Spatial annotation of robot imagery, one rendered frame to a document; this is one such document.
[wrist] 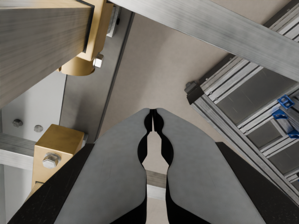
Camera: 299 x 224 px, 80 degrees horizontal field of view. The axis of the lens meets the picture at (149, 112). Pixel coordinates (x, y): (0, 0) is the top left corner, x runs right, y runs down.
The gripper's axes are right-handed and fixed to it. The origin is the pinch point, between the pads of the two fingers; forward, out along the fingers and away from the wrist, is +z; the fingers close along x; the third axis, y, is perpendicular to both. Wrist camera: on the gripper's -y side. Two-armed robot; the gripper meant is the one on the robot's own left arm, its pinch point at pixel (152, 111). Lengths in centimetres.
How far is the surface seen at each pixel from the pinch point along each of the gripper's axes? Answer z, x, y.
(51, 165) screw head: 6.2, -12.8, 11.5
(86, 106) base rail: 20.0, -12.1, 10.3
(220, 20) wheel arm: 6.8, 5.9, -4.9
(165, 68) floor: 90, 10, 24
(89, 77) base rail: 20.0, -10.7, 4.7
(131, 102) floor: 90, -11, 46
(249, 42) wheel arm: 6.8, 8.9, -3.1
